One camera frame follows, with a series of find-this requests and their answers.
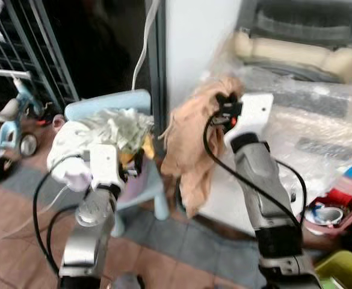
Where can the yellow cloth piece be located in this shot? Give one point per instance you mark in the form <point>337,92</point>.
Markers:
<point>147,146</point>

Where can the light blue child tricycle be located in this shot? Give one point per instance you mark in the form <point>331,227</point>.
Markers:
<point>13,114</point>

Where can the white and green clothes pile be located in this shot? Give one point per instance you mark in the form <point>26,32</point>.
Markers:
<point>109,126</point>

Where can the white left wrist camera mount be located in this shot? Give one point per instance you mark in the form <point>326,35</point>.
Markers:
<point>106,164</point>

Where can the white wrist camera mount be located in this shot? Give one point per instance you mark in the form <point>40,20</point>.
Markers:
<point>254,114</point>
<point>106,164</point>

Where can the lavender cloth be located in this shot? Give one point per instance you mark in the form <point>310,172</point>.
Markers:
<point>141,183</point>

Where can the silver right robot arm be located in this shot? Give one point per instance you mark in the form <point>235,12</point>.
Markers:
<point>266,192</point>

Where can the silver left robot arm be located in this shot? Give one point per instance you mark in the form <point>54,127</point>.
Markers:
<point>88,241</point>

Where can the white bowl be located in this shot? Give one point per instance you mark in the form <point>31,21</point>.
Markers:
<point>325,215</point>

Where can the pink plastic basin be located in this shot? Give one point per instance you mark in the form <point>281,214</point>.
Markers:
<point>350,205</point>

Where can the light blue plastic child chair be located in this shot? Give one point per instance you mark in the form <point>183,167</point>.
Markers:
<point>106,101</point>

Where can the clear plastic bubble wrap cover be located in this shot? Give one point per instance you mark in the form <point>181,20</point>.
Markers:
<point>320,126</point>

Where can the white washing machine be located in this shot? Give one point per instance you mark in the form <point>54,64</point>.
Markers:
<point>194,42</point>

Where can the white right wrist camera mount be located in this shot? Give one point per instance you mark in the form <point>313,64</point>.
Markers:
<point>254,114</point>

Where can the tan cloth garment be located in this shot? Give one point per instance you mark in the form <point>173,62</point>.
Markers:
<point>188,144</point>

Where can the yellow-green plastic bin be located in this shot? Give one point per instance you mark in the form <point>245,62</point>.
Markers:
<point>344,271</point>

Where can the dark metal grid gate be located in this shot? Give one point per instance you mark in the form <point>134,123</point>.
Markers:
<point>25,54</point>

